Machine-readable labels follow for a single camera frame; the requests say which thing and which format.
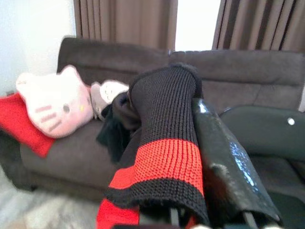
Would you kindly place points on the dark brown sofa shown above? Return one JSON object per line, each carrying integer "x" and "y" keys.
{"x": 71, "y": 162}

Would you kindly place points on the black shirt red striped collar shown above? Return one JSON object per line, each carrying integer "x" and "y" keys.
{"x": 166, "y": 119}

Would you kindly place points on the brown curtain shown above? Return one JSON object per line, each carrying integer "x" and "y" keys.
{"x": 124, "y": 21}
{"x": 259, "y": 23}

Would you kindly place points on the pink cat face cushion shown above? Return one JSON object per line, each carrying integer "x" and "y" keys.
{"x": 54, "y": 102}

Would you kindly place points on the white grey plush cushion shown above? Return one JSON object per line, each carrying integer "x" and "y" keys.
{"x": 112, "y": 90}

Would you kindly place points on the red cushion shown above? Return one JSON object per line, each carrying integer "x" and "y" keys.
{"x": 19, "y": 121}

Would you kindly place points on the dark smooth rounded object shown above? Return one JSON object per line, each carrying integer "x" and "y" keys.
{"x": 262, "y": 133}

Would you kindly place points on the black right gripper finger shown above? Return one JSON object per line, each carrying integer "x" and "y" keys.
{"x": 226, "y": 167}

